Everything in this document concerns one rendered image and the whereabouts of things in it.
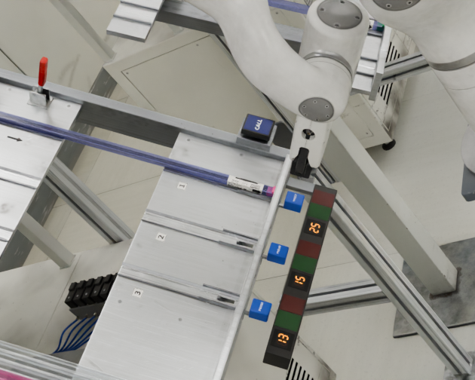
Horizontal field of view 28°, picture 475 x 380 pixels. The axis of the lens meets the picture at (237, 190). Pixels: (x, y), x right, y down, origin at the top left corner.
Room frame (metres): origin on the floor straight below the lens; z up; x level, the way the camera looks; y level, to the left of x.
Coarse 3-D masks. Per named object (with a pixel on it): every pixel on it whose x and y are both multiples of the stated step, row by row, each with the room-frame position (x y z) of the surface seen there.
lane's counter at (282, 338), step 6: (276, 330) 1.12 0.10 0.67; (276, 336) 1.11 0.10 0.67; (282, 336) 1.11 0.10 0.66; (288, 336) 1.11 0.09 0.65; (294, 336) 1.11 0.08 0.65; (276, 342) 1.10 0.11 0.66; (282, 342) 1.10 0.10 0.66; (288, 342) 1.10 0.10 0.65; (282, 348) 1.09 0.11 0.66; (288, 348) 1.09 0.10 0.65
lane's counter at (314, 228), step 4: (308, 220) 1.28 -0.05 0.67; (312, 220) 1.28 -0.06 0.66; (308, 224) 1.27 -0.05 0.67; (312, 224) 1.27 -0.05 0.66; (316, 224) 1.27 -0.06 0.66; (320, 224) 1.27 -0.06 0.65; (324, 224) 1.27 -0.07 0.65; (308, 228) 1.26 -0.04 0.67; (312, 228) 1.26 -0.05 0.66; (316, 228) 1.26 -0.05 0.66; (320, 228) 1.26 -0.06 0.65; (308, 232) 1.26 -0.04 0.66; (312, 232) 1.26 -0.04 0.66; (316, 232) 1.26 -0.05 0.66; (320, 232) 1.25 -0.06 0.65; (320, 236) 1.25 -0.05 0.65
